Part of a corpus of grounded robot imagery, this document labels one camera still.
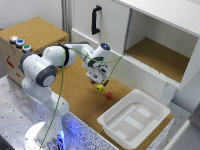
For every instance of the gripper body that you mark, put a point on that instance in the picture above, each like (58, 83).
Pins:
(101, 70)

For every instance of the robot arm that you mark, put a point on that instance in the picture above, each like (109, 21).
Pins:
(36, 68)

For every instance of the yellow block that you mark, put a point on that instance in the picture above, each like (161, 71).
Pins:
(100, 87)

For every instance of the pink block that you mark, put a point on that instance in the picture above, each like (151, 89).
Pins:
(109, 95)

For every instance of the white sliding door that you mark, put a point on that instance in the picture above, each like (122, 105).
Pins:
(113, 20)

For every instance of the white plastic box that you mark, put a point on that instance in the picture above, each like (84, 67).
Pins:
(133, 121)

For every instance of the white cabinet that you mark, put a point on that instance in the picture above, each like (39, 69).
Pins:
(156, 20)

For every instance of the wooden drawer box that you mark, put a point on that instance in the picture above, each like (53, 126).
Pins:
(36, 31)

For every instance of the green button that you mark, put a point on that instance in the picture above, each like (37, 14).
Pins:
(26, 47)

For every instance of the blue button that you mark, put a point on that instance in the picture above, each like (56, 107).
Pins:
(20, 42)

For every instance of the red button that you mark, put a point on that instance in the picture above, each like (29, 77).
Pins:
(13, 38)

